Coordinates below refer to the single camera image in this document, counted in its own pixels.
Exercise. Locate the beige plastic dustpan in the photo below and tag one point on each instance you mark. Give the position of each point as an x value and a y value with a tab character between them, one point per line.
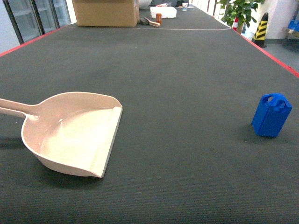
72	133

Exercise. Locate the blue plastic block part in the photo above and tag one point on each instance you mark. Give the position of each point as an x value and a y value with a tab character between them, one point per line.
271	114

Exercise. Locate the small orange bottle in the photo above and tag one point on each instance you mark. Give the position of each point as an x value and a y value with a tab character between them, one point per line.
159	18

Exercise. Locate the white foam box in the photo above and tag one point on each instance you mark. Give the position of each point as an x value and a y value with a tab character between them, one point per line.
166	12

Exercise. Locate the white paper cup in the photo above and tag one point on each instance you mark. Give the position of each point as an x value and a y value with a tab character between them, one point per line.
184	6

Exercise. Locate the large cardboard box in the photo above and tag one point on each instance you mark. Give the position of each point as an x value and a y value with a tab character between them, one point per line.
106	13

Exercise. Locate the red white traffic cone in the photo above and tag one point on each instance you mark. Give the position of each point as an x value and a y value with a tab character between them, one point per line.
235	24

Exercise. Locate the green potted plant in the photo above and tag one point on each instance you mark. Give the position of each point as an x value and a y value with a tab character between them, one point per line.
240	9

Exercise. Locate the yellow black traffic cone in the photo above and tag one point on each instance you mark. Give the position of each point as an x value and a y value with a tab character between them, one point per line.
260	34

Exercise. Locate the wooden handled brush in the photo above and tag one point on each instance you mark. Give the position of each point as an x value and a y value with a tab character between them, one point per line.
147	22

